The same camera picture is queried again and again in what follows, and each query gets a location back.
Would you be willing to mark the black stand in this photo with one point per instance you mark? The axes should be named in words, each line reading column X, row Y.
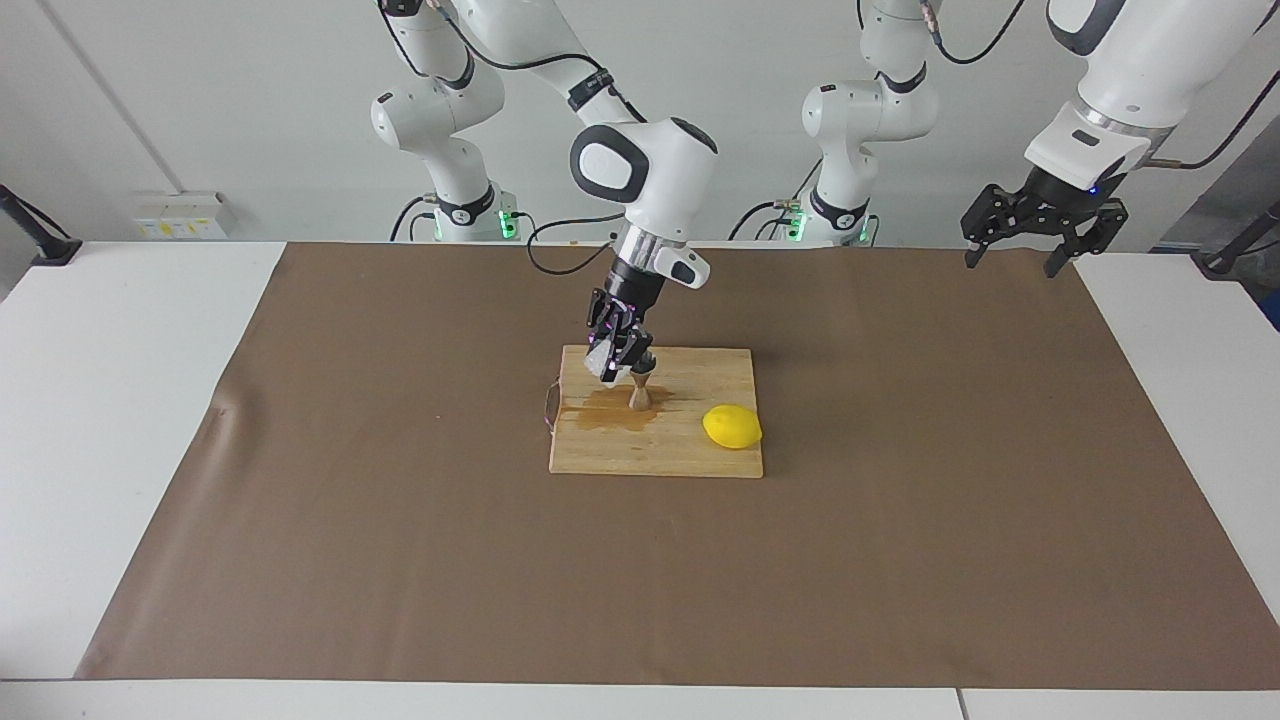
column 55, row 250
column 1225, row 262

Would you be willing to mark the blue object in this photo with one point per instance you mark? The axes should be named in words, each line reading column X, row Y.
column 1273, row 310

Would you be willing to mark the wooden cutting board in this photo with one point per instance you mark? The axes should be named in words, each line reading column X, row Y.
column 650, row 450

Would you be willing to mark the brown paper table mat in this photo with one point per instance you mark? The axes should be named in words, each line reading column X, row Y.
column 640, row 580

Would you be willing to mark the metal double jigger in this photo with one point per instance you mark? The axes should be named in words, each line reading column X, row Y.
column 640, row 395

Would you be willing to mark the yellow lemon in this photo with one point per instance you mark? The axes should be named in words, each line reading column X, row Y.
column 732, row 427

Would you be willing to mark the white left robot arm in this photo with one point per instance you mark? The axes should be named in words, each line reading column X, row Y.
column 1140, row 60

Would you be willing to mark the white wall socket strip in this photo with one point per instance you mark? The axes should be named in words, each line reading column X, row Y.
column 180, row 215

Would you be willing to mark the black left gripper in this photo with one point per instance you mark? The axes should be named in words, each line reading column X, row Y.
column 1065, row 192

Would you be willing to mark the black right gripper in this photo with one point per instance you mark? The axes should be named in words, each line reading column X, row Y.
column 632, row 285

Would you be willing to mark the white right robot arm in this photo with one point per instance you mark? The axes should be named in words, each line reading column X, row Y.
column 650, row 170

